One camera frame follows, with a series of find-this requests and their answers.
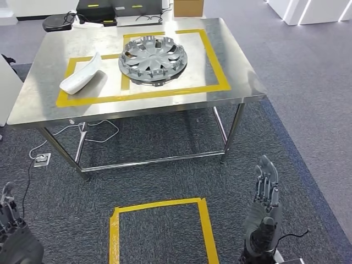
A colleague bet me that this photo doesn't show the white table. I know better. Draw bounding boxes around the white table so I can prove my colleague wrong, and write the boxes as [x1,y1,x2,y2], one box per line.
[72,0,207,29]

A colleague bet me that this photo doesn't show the brown cardboard box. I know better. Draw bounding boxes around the brown cardboard box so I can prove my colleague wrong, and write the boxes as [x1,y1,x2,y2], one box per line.
[173,0,205,18]

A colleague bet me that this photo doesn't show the yellow tape square outline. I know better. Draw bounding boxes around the yellow tape square outline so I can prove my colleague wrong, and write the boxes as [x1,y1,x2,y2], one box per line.
[109,197,221,264]

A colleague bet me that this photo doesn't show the white block with light strip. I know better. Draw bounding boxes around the white block with light strip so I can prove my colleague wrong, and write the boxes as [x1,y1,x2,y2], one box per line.
[267,0,292,21]
[298,0,352,26]
[284,0,311,26]

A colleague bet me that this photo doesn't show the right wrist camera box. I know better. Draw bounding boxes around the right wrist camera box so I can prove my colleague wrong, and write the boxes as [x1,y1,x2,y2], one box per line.
[274,249,306,264]

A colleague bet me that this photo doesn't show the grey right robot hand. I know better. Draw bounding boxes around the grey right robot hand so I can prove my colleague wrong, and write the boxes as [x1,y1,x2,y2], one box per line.
[242,155,283,256]

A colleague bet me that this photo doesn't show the black floor cable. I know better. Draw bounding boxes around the black floor cable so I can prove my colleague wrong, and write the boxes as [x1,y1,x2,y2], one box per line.
[22,158,36,219]

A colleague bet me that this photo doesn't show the grey flat laptop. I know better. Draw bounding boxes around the grey flat laptop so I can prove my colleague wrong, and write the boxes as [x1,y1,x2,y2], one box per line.
[116,15,164,28]

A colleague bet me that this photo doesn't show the steel workbench leg frame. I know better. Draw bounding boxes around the steel workbench leg frame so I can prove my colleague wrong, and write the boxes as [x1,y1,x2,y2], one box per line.
[37,103,246,182]

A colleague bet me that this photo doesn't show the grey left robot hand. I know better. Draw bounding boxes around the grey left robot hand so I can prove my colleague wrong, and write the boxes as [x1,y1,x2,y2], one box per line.
[0,181,45,264]

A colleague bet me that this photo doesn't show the metal floor socket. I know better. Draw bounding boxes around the metal floor socket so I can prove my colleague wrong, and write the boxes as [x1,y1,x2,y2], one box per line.
[33,152,52,168]

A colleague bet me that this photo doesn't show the white floor cable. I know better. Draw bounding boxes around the white floor cable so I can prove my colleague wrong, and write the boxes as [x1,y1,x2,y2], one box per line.
[29,119,120,161]

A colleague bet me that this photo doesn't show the black round disc base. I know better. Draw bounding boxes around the black round disc base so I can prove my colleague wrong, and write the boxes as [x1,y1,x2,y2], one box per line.
[42,13,73,33]

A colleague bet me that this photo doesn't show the white curved plastic part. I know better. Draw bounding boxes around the white curved plastic part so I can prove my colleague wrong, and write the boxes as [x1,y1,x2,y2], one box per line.
[59,51,103,96]

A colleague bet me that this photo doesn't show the black box with yellow label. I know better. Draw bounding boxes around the black box with yellow label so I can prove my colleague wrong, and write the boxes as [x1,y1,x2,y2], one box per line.
[76,0,116,23]

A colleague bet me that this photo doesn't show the white side cabinet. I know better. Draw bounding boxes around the white side cabinet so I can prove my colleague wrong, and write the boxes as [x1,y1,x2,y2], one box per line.
[0,54,24,128]

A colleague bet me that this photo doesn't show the grey wheel hubcap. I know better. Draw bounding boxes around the grey wheel hubcap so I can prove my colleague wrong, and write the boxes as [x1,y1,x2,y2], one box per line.
[119,35,188,88]

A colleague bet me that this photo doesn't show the black cable on white table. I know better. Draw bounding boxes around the black cable on white table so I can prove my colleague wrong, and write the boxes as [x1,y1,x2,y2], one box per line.
[135,3,173,24]

